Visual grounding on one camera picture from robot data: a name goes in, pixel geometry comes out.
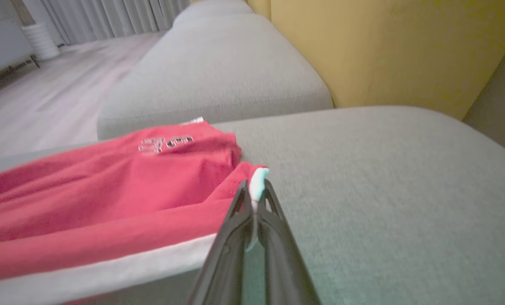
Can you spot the white ribbed cylinder basket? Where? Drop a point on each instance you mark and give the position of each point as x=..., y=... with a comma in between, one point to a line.
x=40, y=42

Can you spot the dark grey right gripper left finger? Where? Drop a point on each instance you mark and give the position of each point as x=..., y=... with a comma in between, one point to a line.
x=227, y=262

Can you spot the red and white jersey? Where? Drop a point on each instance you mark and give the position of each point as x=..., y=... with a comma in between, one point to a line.
x=108, y=190

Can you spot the grey pleated curtain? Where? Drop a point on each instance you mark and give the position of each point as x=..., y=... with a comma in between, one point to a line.
x=108, y=17

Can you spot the large grey sofa seat cushion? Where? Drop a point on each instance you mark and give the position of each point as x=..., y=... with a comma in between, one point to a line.
x=383, y=203

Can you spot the white cabinet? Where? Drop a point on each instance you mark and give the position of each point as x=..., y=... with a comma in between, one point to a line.
x=2, y=42

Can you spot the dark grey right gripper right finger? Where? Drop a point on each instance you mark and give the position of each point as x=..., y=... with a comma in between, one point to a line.
x=284, y=271

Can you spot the yellow sofa back cushion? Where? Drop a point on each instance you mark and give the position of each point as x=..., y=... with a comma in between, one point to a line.
x=404, y=51

